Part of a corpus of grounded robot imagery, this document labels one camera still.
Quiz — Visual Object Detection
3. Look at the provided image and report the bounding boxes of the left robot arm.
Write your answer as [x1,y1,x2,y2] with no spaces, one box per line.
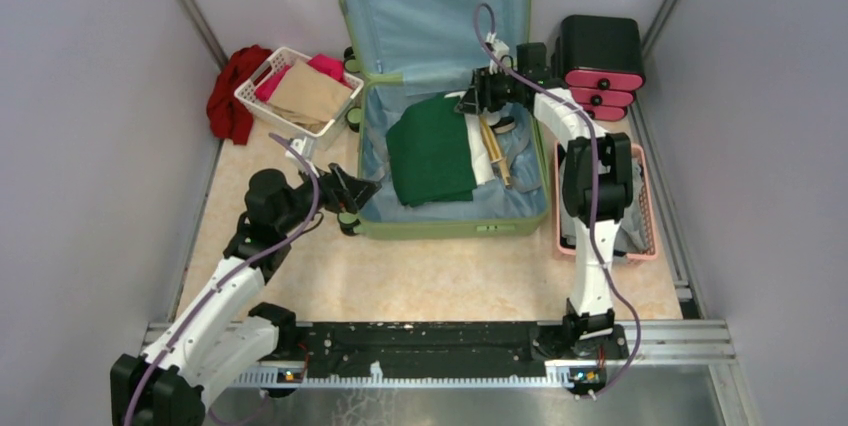
[109,164,381,425]

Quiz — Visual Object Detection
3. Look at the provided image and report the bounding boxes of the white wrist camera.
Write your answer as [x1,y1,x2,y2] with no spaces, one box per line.
[485,32,513,74]
[286,136,317,161]

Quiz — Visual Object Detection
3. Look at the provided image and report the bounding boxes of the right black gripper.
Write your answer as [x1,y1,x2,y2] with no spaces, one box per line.
[453,67,523,117]

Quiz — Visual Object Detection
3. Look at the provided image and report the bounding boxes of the pink plastic basket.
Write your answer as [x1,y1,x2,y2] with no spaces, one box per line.
[553,143,658,265]

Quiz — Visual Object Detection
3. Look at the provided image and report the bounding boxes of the tan folded cloth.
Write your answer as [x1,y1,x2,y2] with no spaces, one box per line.
[265,88,353,132]

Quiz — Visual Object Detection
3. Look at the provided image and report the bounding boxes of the green hard-shell suitcase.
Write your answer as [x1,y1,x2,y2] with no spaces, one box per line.
[339,0,551,240]

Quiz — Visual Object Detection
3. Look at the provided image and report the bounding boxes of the round white black item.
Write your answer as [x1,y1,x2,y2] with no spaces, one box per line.
[490,116,517,135]

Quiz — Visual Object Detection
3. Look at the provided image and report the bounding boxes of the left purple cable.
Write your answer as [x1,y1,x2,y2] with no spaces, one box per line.
[122,133,322,426]

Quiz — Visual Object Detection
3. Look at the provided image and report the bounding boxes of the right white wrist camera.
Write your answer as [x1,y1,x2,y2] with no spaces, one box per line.
[485,32,513,74]

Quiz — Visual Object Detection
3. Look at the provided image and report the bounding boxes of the white garment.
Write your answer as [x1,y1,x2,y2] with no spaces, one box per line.
[464,114,495,186]

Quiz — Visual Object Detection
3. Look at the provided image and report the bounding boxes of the white plastic basket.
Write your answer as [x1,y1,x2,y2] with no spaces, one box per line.
[235,47,364,150]

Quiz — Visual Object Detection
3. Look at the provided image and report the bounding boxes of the red cloth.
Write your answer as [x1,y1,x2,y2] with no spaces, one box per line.
[206,44,272,146]

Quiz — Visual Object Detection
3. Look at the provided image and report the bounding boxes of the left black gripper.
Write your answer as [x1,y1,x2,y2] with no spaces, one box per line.
[277,158,381,235]

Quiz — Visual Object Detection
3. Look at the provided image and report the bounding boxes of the black pink drawer cabinet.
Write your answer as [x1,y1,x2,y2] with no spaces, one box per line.
[551,15,646,122]

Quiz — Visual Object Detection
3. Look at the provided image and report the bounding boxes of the pink folded cloth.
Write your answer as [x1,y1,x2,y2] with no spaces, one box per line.
[256,54,352,103]

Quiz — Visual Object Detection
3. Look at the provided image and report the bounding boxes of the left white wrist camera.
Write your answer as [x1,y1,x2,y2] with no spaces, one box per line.
[286,136,317,161]

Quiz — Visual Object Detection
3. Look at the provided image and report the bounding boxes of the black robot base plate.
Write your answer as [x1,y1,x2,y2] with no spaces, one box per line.
[293,321,629,383]

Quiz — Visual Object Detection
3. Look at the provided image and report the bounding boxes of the aluminium frame rail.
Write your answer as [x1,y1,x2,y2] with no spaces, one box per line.
[142,320,738,391]

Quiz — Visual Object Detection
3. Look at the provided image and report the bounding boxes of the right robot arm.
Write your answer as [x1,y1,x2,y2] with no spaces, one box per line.
[458,39,634,358]

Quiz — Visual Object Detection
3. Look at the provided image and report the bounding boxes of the grey garment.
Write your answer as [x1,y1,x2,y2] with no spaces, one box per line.
[558,156,649,254]

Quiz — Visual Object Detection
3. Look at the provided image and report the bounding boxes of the dark green garment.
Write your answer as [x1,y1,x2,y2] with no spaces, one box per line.
[386,95,477,207]

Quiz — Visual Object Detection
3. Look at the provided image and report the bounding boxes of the wooden stick bundle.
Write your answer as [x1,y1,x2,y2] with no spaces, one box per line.
[479,116,513,189]

